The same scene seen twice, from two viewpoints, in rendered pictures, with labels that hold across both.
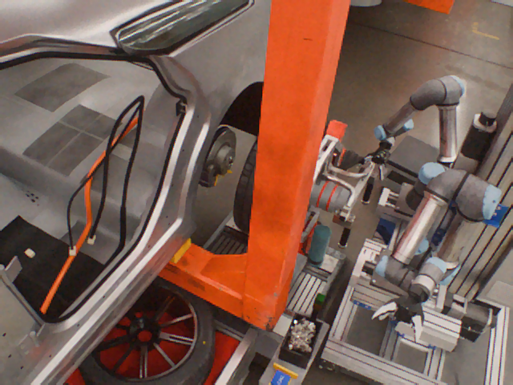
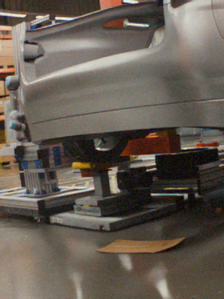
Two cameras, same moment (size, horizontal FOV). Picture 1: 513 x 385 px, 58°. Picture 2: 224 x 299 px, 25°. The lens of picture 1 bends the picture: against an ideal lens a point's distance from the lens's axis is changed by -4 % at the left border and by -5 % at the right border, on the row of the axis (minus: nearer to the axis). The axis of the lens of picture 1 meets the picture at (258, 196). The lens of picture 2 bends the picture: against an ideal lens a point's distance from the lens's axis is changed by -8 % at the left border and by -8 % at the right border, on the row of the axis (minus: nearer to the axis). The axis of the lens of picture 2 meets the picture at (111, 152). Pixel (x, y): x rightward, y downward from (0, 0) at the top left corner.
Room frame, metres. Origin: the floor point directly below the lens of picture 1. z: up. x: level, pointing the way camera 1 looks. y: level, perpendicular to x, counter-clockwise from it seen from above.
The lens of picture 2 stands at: (5.91, 1.95, 0.83)
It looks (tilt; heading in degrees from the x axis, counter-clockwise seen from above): 3 degrees down; 205
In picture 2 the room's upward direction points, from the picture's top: 7 degrees counter-clockwise
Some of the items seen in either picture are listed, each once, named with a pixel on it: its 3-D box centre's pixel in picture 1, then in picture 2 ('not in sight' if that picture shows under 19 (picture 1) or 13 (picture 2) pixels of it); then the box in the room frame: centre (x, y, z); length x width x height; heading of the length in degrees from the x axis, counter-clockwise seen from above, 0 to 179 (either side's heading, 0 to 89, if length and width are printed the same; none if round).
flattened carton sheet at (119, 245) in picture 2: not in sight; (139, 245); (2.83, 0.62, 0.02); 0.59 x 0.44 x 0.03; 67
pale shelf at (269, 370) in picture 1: (295, 353); (121, 163); (1.07, -0.25, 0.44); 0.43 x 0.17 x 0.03; 157
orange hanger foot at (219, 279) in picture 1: (202, 261); (153, 134); (1.35, 0.23, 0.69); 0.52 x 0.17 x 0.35; 67
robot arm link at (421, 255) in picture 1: (412, 250); not in sight; (1.31, -0.67, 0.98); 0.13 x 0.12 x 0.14; 56
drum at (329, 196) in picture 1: (328, 196); not in sight; (1.72, -0.34, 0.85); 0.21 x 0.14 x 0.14; 67
